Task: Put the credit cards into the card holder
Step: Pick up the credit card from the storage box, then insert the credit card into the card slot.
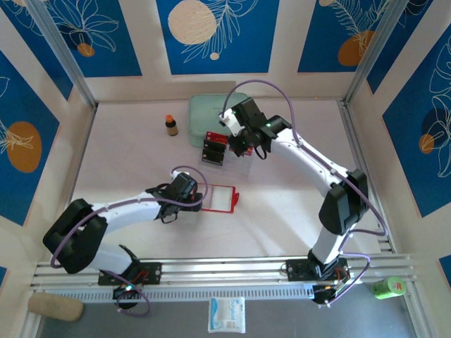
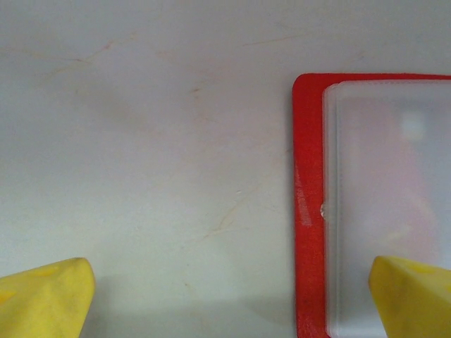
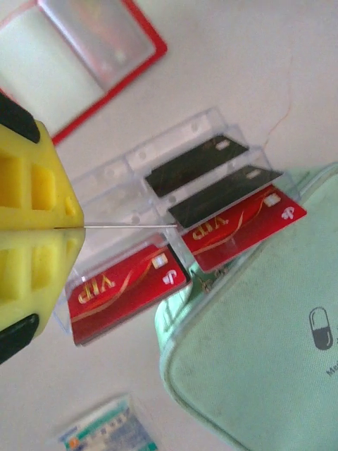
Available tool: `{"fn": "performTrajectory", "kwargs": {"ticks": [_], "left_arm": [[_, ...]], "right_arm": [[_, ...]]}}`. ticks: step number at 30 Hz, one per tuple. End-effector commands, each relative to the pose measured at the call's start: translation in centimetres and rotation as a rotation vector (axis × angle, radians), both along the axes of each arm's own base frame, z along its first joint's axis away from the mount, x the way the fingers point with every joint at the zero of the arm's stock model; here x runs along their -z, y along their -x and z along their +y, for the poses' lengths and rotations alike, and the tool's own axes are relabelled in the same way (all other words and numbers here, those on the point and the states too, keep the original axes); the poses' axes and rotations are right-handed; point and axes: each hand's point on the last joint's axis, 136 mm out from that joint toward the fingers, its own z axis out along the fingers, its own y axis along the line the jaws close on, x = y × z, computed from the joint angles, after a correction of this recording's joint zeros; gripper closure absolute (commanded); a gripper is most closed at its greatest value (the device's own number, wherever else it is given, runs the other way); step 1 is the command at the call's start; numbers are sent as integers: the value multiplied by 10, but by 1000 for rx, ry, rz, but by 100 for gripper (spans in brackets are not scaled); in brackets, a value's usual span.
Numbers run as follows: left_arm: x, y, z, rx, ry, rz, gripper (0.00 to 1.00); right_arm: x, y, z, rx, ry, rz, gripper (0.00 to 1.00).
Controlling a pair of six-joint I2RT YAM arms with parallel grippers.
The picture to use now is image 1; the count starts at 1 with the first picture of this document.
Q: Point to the aluminium side rail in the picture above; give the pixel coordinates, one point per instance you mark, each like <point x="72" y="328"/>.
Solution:
<point x="75" y="176"/>
<point x="354" y="141"/>

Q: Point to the black credit card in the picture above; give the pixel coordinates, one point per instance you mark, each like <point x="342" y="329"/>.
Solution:
<point x="214" y="145"/>
<point x="212" y="156"/>

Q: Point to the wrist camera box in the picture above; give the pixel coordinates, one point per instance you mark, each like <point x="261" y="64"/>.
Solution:
<point x="248" y="112"/>
<point x="184" y="186"/>

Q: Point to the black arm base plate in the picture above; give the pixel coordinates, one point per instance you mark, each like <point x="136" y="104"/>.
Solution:
<point x="155" y="273"/>
<point x="296" y="269"/>

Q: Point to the aluminium frame post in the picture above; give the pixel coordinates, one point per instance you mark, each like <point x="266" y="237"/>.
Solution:
<point x="363" y="70"/>
<point x="71" y="70"/>

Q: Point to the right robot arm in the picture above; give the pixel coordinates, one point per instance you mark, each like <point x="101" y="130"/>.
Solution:
<point x="345" y="200"/>

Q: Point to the green cylinder can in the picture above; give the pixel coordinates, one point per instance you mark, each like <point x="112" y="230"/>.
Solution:
<point x="385" y="288"/>

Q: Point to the red card holder wallet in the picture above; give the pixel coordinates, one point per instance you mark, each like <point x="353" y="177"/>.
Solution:
<point x="236" y="198"/>

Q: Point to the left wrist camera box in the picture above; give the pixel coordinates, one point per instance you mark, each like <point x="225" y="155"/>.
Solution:
<point x="184" y="186"/>

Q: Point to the aluminium extrusion rail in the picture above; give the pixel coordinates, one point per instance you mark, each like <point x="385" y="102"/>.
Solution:
<point x="229" y="267"/>

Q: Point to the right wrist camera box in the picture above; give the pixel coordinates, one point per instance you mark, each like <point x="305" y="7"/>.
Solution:
<point x="248" y="112"/>

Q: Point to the white gauze packet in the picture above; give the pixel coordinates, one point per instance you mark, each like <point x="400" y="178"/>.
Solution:
<point x="226" y="315"/>

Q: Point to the brown bottle orange cap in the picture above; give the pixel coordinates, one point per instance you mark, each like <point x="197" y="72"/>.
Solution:
<point x="171" y="129"/>

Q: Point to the black controller box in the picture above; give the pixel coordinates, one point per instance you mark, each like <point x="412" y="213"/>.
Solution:
<point x="121" y="294"/>
<point x="322" y="295"/>

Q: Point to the beige foam roll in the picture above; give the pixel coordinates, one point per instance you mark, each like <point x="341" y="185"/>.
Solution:
<point x="54" y="307"/>

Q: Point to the mint green zip pouch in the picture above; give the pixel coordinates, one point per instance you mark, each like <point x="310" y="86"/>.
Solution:
<point x="204" y="116"/>

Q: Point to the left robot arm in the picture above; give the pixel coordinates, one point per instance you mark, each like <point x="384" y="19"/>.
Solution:
<point x="74" y="243"/>

